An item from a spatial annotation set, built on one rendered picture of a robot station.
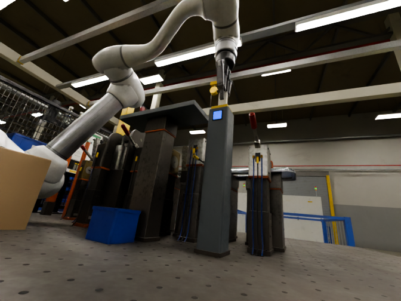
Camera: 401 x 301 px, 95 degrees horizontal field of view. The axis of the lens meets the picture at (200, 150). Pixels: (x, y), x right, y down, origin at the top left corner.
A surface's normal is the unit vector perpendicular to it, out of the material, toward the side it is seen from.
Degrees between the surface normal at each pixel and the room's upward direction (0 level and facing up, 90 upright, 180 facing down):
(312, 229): 90
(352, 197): 90
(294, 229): 90
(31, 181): 90
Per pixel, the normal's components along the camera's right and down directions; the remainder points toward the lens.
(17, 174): 0.88, -0.08
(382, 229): -0.36, -0.35
